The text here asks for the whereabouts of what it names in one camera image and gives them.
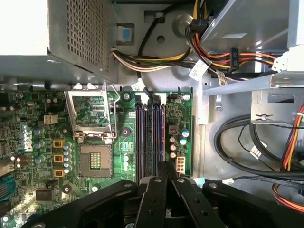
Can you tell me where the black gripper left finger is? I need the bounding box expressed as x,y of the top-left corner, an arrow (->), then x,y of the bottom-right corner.
21,161 -> 168,228

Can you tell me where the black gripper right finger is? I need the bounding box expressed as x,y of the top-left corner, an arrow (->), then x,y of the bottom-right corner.
167,161 -> 304,228

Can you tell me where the black RAM slot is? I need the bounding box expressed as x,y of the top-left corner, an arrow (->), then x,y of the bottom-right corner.
135,93 -> 143,183
158,93 -> 167,163
152,93 -> 160,177
143,93 -> 150,178

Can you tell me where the CPU socket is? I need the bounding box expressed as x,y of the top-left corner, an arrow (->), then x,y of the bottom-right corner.
77,142 -> 114,180

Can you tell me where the black grey PC case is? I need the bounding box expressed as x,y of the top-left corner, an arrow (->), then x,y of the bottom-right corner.
0,0 -> 304,228

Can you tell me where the green motherboard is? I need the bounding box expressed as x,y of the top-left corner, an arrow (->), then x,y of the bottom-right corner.
0,90 -> 194,228

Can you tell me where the metal socket cover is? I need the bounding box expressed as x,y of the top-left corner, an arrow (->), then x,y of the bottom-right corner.
64,83 -> 114,143

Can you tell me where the blue white plastic clip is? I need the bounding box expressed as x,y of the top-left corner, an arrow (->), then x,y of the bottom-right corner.
116,23 -> 135,46

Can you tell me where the grey power supply unit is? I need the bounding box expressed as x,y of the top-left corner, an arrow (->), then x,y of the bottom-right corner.
0,0 -> 119,86

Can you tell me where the grey drive cage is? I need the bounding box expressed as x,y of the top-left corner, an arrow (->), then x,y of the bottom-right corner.
200,0 -> 304,124

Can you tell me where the thick black cable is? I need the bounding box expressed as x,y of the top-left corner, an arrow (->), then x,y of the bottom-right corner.
213,117 -> 304,181
251,123 -> 287,172

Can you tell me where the red orange yellow wire bundle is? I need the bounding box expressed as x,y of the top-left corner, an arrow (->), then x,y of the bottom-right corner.
272,183 -> 304,211

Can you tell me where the power supply wire bundle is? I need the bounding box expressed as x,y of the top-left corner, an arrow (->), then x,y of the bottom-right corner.
111,46 -> 193,72

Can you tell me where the black wire connector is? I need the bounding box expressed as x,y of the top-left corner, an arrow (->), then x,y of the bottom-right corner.
228,47 -> 240,75

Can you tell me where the orange red drive wire bundle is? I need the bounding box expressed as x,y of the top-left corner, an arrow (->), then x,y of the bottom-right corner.
184,0 -> 280,79

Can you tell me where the white wire connector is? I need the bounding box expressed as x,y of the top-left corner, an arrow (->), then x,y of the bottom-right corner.
272,50 -> 290,72

